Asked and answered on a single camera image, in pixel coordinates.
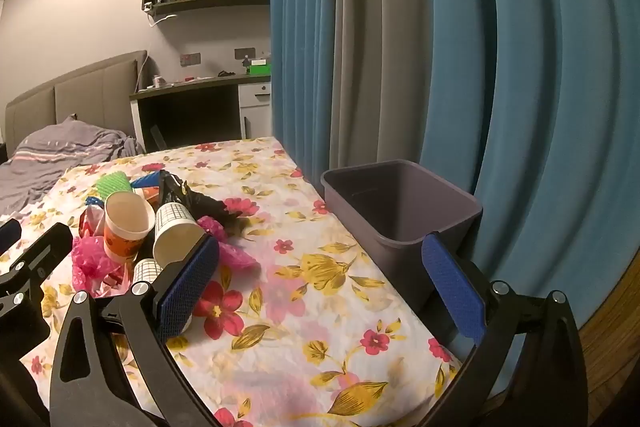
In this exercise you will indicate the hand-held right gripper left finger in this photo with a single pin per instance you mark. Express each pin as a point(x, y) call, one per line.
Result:
point(187, 287)

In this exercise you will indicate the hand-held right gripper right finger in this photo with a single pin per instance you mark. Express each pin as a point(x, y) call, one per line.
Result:
point(455, 292)

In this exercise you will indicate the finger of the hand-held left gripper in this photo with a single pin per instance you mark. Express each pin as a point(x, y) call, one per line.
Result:
point(47, 247)
point(7, 235)

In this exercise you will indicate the small grid-pattern paper cup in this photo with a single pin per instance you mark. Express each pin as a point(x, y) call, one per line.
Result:
point(146, 269)

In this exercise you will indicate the red and white wrapper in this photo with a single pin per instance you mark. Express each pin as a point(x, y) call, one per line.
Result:
point(91, 218)

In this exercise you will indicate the large grid-pattern paper cup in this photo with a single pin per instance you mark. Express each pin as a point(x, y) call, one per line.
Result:
point(175, 234)

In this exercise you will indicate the small blue scrap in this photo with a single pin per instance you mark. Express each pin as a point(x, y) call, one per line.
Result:
point(93, 200)

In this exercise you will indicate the large orange paper cup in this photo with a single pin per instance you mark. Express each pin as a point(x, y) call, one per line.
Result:
point(125, 227)

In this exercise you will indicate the black plastic bag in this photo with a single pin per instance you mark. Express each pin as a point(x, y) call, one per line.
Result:
point(192, 199)

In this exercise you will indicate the green foam net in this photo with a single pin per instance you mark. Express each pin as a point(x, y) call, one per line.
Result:
point(114, 184)

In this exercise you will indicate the blue wrapper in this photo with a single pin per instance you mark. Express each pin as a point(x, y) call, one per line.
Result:
point(145, 181)

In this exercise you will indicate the grey plastic bin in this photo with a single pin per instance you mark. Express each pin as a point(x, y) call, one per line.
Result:
point(375, 202)

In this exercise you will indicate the grey striped duvet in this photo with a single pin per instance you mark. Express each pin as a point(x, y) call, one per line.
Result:
point(50, 157)

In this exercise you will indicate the grey padded headboard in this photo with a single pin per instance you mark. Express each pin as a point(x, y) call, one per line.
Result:
point(85, 97)

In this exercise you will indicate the white drawer cabinet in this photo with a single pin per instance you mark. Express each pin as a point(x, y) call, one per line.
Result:
point(255, 109)

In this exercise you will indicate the pink and white can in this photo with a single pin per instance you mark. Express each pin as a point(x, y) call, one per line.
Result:
point(158, 82)

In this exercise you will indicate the dark-topped desk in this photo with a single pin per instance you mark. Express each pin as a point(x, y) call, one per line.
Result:
point(200, 85)

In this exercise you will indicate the blue curtain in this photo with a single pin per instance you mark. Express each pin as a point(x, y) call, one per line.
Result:
point(300, 32)
point(550, 107)

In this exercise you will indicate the black item on desk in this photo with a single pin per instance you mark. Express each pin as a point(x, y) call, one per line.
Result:
point(227, 72)

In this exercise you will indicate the green box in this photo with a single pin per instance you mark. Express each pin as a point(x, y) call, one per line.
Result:
point(260, 69)

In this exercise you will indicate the small dark desk figure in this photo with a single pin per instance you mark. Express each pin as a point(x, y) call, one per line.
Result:
point(246, 63)

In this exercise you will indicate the grey curtain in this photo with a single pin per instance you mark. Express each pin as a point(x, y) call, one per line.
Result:
point(380, 57)

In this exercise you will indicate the red-lit wall panel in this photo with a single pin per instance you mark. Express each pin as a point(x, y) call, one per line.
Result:
point(190, 59)

